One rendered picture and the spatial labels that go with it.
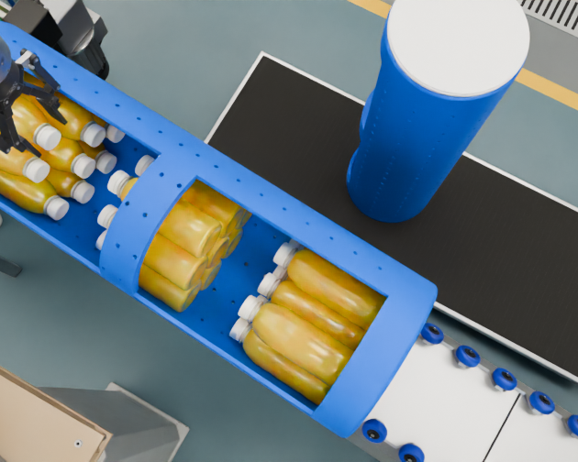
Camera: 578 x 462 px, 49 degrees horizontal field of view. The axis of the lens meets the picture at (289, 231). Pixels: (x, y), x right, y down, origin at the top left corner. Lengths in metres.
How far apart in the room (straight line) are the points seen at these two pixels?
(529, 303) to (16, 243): 1.72
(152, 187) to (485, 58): 0.70
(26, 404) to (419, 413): 0.68
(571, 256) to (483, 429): 1.07
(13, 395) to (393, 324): 0.62
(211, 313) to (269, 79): 1.25
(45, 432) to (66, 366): 1.13
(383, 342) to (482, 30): 0.69
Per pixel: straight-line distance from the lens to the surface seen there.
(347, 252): 0.95
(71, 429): 1.13
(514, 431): 1.27
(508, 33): 1.36
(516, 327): 2.11
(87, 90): 1.09
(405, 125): 1.42
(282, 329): 1.00
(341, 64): 2.46
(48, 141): 1.13
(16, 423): 1.15
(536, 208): 2.22
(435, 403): 1.23
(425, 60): 1.29
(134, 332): 2.20
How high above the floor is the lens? 2.13
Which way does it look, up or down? 75 degrees down
